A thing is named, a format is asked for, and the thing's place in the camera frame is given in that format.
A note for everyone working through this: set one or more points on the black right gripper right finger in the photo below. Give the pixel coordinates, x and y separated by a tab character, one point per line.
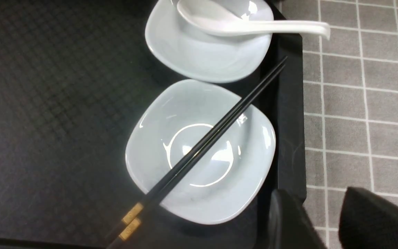
367	221

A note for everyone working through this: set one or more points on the white ceramic spoon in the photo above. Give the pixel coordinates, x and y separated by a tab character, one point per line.
214	19

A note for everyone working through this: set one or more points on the black chopstick gold band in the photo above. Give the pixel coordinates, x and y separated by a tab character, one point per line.
199	147
206	148

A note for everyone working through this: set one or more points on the black plastic tray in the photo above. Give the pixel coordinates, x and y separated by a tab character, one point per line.
75	77

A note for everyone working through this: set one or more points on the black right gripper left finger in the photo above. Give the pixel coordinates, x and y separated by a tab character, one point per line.
289	226

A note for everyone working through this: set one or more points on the grey checked tablecloth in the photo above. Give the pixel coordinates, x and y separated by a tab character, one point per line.
350	87

